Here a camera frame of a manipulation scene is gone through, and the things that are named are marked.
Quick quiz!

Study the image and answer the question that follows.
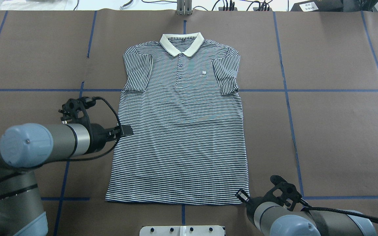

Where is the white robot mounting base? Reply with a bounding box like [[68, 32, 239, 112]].
[[139, 225, 226, 236]]

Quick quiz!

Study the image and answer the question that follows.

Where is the black power strip far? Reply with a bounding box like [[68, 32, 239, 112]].
[[216, 0, 238, 11]]

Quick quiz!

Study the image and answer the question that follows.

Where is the navy white striped polo shirt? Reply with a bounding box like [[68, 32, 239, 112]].
[[105, 32, 249, 205]]

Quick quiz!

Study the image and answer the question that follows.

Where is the aluminium extrusion post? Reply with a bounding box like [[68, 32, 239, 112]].
[[176, 0, 193, 15]]

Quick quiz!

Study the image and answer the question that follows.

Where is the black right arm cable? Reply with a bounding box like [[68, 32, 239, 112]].
[[302, 206, 378, 226]]

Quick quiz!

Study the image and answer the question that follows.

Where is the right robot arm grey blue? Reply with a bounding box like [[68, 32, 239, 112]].
[[235, 189, 378, 236]]

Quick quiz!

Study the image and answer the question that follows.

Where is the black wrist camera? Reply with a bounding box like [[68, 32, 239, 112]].
[[262, 175, 309, 211], [58, 97, 96, 126]]

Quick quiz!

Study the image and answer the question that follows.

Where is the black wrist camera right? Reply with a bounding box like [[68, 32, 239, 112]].
[[262, 175, 309, 211]]

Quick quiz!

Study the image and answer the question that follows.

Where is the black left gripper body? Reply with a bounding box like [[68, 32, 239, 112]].
[[91, 123, 121, 153]]

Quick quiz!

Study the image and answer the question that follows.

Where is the brown table cover mat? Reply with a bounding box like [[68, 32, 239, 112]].
[[0, 9, 378, 232]]

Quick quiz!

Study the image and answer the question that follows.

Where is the black box with label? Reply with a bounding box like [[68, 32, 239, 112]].
[[289, 0, 344, 12]]

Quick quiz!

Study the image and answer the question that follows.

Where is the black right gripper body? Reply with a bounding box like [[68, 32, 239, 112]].
[[245, 197, 268, 210]]

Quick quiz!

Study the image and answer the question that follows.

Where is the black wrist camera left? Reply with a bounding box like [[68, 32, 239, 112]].
[[58, 97, 96, 126]]

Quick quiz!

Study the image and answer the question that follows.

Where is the black power strip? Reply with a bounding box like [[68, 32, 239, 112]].
[[253, 2, 271, 11], [216, 0, 238, 11]]

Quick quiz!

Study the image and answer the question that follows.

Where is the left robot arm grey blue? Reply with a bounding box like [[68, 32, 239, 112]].
[[0, 123, 133, 236]]

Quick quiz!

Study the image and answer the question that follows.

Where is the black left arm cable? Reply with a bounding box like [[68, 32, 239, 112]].
[[68, 96, 122, 161]]

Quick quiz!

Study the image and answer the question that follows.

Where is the black power strip near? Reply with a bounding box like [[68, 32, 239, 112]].
[[253, 2, 271, 11]]

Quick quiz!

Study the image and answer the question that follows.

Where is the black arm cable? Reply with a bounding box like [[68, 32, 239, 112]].
[[68, 96, 122, 161], [302, 206, 378, 226]]

